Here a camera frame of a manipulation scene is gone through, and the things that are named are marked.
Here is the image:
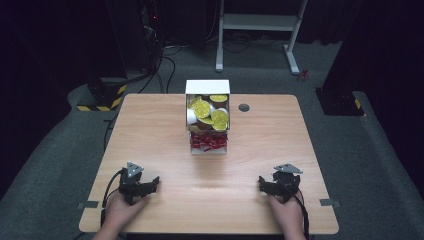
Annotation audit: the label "dark equipment rack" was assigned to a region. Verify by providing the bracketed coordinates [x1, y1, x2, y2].
[138, 0, 164, 73]

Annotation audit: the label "black base with yellow stripes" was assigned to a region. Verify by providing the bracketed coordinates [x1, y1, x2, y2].
[76, 77, 129, 113]
[314, 87, 366, 118]

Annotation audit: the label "white metal stand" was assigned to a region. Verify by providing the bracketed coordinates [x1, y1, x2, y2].
[215, 0, 309, 76]

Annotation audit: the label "pile of red packets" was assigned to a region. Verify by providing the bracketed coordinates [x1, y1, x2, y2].
[189, 131, 229, 153]

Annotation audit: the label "person's right hand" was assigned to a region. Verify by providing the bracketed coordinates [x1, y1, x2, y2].
[267, 193, 306, 236]

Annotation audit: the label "person's left hand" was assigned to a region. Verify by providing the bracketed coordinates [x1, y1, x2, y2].
[103, 192, 150, 235]

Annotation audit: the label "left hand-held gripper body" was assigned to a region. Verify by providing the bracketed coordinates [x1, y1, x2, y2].
[118, 161, 148, 206]

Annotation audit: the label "black floor cables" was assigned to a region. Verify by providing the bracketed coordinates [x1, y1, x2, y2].
[101, 43, 188, 151]

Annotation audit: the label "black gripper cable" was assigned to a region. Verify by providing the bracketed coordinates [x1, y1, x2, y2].
[294, 187, 311, 240]
[99, 169, 125, 228]

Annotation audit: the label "grey tape strip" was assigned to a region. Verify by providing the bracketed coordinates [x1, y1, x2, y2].
[319, 198, 342, 208]
[77, 200, 100, 210]

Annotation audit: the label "white two-compartment box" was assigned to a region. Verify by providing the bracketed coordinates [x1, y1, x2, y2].
[184, 79, 232, 156]

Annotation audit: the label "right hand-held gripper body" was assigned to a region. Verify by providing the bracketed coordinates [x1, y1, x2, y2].
[271, 163, 304, 204]

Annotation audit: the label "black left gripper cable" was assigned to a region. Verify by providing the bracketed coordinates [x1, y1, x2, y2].
[99, 169, 125, 228]

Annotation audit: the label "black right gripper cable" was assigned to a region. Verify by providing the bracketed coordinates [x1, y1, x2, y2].
[294, 187, 311, 240]

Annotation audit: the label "pile of yellow-lid cups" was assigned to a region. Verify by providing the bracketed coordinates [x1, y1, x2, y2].
[186, 94, 230, 133]

